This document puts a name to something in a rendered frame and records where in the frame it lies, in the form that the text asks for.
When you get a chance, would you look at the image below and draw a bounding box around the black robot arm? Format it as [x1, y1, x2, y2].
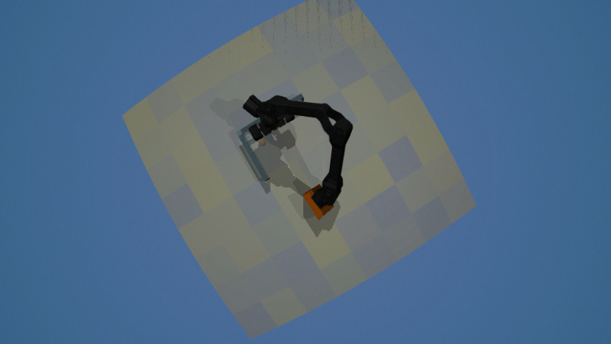
[243, 94, 353, 209]

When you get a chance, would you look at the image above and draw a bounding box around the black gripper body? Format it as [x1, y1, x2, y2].
[249, 114, 294, 141]

